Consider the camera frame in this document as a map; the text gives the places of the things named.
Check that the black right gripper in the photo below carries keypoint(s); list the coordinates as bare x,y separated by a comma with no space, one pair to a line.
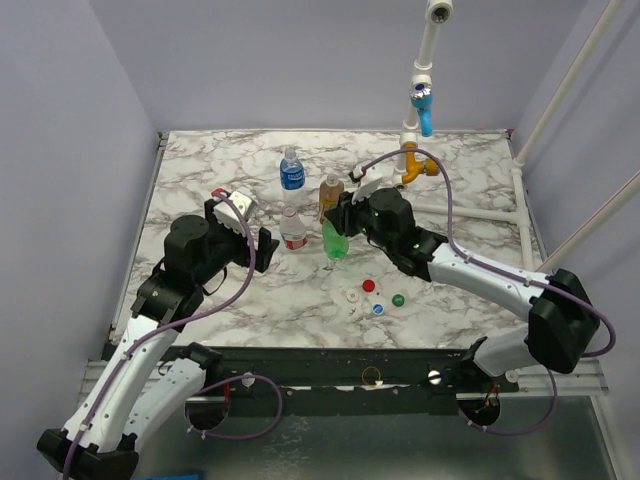
345,220

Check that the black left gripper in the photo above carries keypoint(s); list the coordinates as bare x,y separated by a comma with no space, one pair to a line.
245,254

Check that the gold red label bottle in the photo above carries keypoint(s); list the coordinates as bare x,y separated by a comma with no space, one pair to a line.
330,190

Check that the green plastic bottle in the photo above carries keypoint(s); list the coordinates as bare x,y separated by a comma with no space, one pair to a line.
336,246

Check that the clear bottle red cap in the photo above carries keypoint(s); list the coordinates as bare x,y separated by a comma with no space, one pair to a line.
292,229

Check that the blue label Pocari bottle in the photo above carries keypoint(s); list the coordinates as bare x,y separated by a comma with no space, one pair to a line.
292,178

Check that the white bottle cap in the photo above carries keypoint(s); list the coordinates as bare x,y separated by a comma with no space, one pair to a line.
352,296

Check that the white blue Pocari cap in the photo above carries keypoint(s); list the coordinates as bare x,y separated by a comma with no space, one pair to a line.
378,309

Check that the green bottle cap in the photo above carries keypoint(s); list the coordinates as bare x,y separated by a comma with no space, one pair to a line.
398,300

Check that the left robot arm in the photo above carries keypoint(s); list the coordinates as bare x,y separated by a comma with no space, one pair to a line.
105,436

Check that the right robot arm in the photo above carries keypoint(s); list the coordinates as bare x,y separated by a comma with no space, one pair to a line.
555,308

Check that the orange pipe valve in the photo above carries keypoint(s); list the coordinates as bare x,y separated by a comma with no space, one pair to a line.
415,168

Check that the blue pipe valve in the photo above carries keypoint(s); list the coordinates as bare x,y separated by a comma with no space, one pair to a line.
420,114

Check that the white diagonal pole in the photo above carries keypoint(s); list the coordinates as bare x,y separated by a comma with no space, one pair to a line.
579,62

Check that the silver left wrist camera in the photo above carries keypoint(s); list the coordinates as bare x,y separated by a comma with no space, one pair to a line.
233,210

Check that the black mounting rail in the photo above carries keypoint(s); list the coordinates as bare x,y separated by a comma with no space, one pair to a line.
338,382

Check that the white PVC pipe frame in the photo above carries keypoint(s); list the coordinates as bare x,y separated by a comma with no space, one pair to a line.
437,14

